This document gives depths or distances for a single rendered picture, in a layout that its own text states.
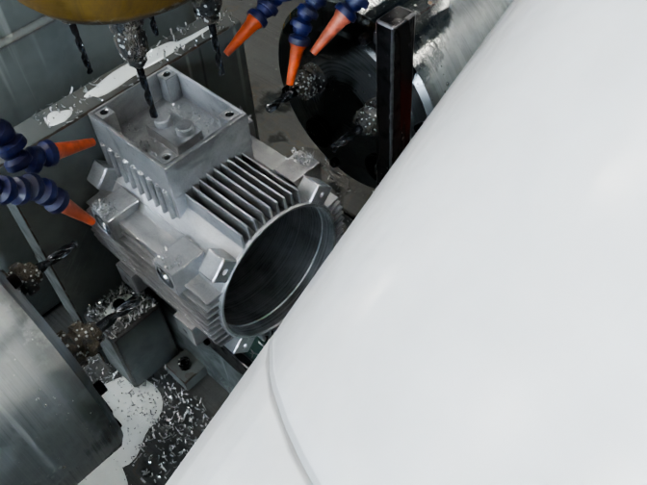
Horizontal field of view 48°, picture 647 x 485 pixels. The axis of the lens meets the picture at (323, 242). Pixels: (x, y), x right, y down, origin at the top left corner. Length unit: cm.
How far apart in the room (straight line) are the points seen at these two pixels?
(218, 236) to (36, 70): 29
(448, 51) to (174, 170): 32
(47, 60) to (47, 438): 42
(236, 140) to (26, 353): 27
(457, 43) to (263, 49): 63
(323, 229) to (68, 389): 32
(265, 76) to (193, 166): 65
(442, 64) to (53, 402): 49
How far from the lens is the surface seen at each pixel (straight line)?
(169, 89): 77
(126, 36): 59
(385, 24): 61
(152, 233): 72
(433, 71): 78
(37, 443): 61
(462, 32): 82
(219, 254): 66
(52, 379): 60
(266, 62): 135
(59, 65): 86
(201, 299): 68
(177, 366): 92
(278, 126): 121
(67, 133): 75
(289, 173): 74
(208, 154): 69
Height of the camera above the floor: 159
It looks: 50 degrees down
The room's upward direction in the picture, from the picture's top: 5 degrees counter-clockwise
